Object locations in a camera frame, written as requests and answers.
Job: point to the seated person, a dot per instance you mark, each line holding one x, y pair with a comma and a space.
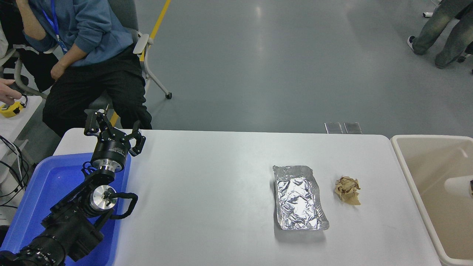
11, 22
96, 26

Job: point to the standing person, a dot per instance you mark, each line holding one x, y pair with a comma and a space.
439, 26

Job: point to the blue plastic tray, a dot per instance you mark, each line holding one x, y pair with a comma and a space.
55, 177

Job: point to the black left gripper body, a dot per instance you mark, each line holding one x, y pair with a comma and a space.
112, 147

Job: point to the yellow handheld device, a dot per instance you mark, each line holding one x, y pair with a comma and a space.
11, 109

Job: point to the crumpled tan paper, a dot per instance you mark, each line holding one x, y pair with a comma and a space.
347, 188

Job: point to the grey office chair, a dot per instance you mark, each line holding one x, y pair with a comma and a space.
123, 14

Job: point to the large pale bin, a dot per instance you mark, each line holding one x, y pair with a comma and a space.
425, 173

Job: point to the seated person's left hand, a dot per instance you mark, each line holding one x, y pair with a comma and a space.
58, 71

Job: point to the silver foil tray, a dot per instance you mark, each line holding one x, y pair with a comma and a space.
297, 199

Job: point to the white paper cup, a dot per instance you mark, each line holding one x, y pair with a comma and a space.
456, 186

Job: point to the person's hand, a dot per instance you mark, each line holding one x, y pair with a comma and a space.
8, 92

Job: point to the seated person's right forearm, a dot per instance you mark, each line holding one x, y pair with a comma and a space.
31, 20

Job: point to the grey chair frame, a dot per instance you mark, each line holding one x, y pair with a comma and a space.
37, 94

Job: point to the white side table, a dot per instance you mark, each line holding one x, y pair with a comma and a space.
18, 125

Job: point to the silver floor outlet plate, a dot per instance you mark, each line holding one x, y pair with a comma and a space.
334, 128
353, 128

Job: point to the white chair base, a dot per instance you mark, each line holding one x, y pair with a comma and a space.
428, 14

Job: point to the seated person's left forearm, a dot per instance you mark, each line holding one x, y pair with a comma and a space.
72, 55

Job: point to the black chair caster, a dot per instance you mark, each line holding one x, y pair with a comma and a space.
462, 59

